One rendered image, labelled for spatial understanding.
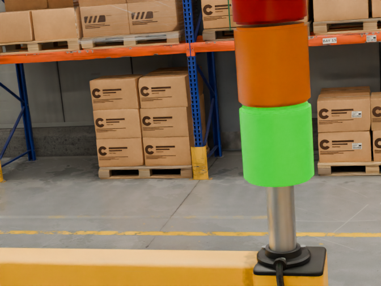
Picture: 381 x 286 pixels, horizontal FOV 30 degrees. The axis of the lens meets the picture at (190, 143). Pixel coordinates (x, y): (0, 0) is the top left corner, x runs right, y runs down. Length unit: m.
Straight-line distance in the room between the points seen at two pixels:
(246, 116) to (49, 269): 0.20
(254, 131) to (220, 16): 7.69
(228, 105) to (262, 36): 9.08
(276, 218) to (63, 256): 0.17
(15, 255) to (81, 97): 9.62
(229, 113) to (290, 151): 9.08
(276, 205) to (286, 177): 0.03
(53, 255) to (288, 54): 0.25
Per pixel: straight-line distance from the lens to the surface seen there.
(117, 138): 8.71
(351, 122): 8.16
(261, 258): 0.52
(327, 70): 9.37
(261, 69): 0.47
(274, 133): 0.48
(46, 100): 10.42
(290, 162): 0.48
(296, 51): 0.47
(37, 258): 0.58
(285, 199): 0.51
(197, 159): 8.34
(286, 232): 0.51
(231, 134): 9.61
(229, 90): 9.50
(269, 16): 0.47
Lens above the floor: 2.30
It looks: 13 degrees down
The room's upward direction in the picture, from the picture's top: 5 degrees counter-clockwise
